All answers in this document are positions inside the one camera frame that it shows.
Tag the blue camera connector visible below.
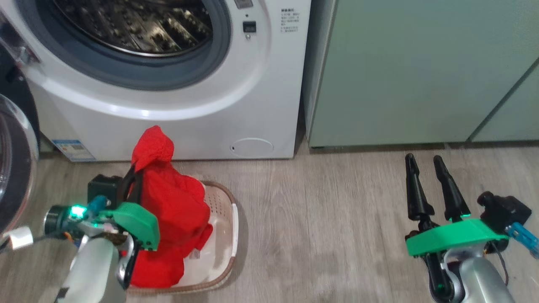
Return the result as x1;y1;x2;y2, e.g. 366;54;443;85
86;196;108;219
505;223;539;258

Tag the white front-load washing machine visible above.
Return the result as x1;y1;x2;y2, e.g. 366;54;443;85
0;0;312;162

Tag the round dark washing machine door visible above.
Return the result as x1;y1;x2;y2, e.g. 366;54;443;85
0;42;40;236

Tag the grey rubber door seal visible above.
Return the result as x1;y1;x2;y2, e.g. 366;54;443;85
17;0;232;91

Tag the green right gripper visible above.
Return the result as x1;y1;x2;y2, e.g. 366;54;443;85
405;154;510;257

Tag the cream perforated laundry basket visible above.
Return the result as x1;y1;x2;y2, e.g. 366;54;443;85
126;181;239;294

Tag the blue right camera connector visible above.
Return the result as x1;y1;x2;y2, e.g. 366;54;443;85
505;223;539;258

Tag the steel perforated washer drum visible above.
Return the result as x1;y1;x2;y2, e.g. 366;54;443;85
51;0;213;57

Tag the black cylinder with green light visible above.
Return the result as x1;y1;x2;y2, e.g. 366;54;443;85
44;205;89;234

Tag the white cable tag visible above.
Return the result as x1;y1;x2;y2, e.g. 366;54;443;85
8;227;33;249

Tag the blue white energy label sticker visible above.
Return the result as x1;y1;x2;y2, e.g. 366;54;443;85
53;140;96;162

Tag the black text instruction sticker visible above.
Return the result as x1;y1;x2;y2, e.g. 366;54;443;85
281;8;300;33

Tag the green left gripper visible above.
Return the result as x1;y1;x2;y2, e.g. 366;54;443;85
99;166;160;252

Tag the red garment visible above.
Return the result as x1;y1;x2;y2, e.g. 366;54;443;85
126;125;213;289

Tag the round drain filter cover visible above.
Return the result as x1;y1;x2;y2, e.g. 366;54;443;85
230;138;274;159

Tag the wide sage green cabinet panel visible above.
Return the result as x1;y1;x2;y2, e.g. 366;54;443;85
303;0;539;148

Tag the narrow sage green cabinet panel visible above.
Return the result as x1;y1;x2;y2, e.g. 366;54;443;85
470;63;539;143

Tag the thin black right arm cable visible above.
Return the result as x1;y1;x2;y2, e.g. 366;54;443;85
491;242;510;287

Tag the blue left camera connector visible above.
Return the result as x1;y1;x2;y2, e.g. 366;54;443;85
86;196;108;219

